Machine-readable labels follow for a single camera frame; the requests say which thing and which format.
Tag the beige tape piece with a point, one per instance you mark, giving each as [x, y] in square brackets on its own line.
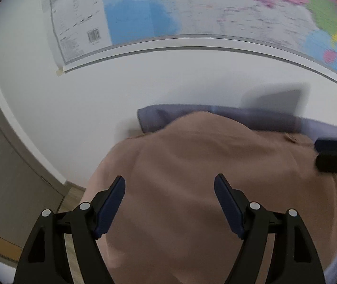
[60, 71]

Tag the dusty pink garment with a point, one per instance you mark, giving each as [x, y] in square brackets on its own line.
[186, 159]

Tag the lilac plaid bed sheet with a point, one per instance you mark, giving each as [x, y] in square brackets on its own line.
[245, 118]

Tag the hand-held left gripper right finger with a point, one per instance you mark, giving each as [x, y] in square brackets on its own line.
[229, 207]

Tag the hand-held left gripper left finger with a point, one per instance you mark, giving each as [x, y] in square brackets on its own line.
[110, 204]

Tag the colourful wall map poster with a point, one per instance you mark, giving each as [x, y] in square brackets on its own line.
[216, 6]

